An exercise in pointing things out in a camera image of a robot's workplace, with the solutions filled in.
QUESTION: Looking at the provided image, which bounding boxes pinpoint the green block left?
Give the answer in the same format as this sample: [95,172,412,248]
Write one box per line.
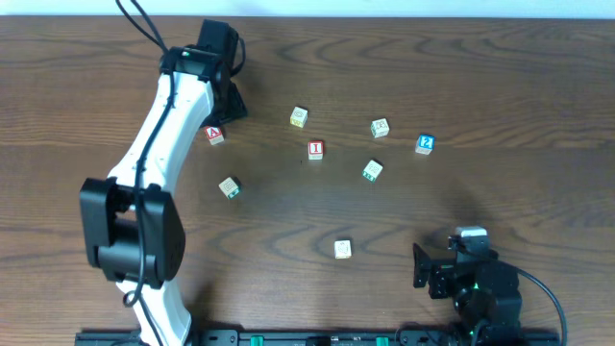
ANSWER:
[218,177,241,200]

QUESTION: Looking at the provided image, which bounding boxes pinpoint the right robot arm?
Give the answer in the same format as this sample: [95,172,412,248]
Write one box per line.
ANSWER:
[412,236,522,345]

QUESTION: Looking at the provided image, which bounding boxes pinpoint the red letter I block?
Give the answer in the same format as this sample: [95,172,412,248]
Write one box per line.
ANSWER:
[307,140,324,161]

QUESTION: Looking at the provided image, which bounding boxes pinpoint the red letter A block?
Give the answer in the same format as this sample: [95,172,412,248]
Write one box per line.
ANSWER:
[205,126,225,145]

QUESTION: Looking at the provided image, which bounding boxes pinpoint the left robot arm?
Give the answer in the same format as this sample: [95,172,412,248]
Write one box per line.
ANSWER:
[75,43,246,345]

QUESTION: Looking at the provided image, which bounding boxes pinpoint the yellow-edged wooden block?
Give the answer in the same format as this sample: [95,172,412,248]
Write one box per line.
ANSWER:
[289,107,308,128]

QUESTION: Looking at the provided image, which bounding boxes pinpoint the blue number 2 block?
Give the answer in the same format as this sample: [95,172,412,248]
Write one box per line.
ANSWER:
[415,135,435,155]

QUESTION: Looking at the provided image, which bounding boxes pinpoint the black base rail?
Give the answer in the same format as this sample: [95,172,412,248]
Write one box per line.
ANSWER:
[74,329,560,346]

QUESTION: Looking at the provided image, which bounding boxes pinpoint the green block centre right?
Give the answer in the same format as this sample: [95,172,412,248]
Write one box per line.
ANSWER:
[362,160,383,183]

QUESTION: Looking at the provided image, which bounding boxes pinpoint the plain wooden block front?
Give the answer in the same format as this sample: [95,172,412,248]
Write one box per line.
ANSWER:
[333,240,352,260]

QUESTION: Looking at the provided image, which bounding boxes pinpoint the green picture block upper right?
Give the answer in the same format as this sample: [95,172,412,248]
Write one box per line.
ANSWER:
[370,118,390,138]

